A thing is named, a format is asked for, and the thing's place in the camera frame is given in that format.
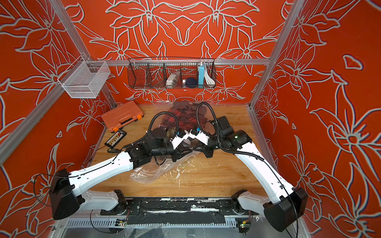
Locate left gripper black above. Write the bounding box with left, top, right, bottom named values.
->
left=152, top=142, right=194, bottom=163

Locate olive plaid shirt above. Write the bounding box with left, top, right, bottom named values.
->
left=153, top=125, right=177, bottom=140

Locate red black plaid shirt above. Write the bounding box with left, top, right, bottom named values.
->
left=161, top=103, right=208, bottom=132

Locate clear plastic vacuum bag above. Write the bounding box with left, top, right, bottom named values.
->
left=124, top=102, right=213, bottom=183

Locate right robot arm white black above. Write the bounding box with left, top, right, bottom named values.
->
left=197, top=130, right=308, bottom=232

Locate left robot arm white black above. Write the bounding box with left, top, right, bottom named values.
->
left=49, top=142, right=192, bottom=220

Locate black yellow screwdriver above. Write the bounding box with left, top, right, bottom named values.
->
left=107, top=148, right=125, bottom=154

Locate black screwdriver bit holder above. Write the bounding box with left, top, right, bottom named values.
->
left=104, top=130, right=127, bottom=149

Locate orange tool case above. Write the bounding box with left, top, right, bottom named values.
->
left=101, top=101, right=144, bottom=133

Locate dark blue round object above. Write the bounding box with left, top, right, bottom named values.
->
left=185, top=77, right=198, bottom=88

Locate light blue box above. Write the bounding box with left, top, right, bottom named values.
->
left=198, top=62, right=205, bottom=88

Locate grey bagged item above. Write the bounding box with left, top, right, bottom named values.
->
left=166, top=71, right=181, bottom=89

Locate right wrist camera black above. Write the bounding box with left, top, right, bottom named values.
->
left=190, top=115, right=234, bottom=146

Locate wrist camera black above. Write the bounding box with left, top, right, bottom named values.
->
left=147, top=126, right=190, bottom=149
left=190, top=115, right=234, bottom=146

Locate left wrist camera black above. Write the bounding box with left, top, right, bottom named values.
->
left=147, top=126, right=190, bottom=149

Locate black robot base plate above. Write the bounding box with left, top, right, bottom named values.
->
left=100, top=197, right=258, bottom=224

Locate white cable bundle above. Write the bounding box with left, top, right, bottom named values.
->
left=204, top=69, right=216, bottom=87

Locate black wire wall basket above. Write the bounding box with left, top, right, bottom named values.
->
left=127, top=57, right=217, bottom=89

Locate white cable duct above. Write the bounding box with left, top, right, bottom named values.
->
left=65, top=217, right=243, bottom=229

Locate clear plastic wall bin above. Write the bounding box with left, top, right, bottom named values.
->
left=58, top=61, right=110, bottom=99

